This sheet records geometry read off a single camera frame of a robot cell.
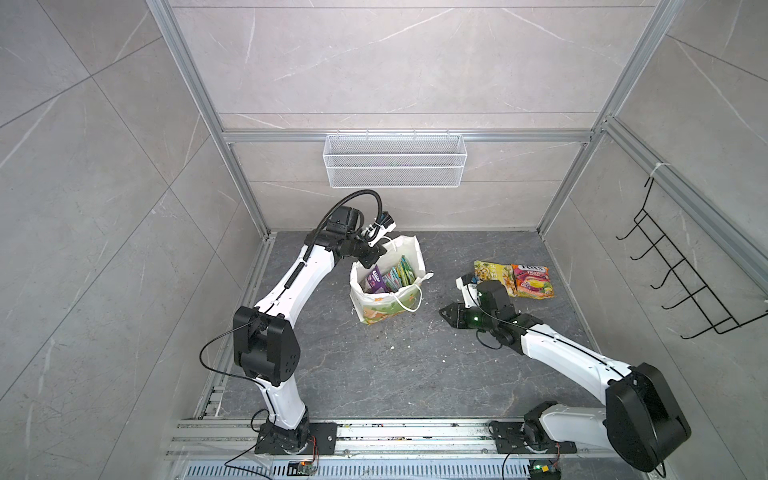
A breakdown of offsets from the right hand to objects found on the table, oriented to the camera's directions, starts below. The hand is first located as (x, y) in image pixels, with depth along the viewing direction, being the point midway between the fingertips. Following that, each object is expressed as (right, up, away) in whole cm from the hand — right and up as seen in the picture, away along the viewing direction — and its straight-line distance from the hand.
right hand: (442, 310), depth 85 cm
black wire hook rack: (+51, +8, -22) cm, 57 cm away
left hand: (-17, +20, -1) cm, 26 cm away
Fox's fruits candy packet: (+34, +7, +16) cm, 38 cm away
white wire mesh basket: (-13, +48, +15) cm, 52 cm away
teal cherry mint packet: (-14, +8, +7) cm, 18 cm away
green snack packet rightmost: (-10, +10, +5) cm, 15 cm away
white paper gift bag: (-21, +2, -5) cm, 22 cm away
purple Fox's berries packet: (-20, +7, +6) cm, 22 cm away
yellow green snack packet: (+24, +10, +16) cm, 30 cm away
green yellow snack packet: (-12, +10, +6) cm, 17 cm away
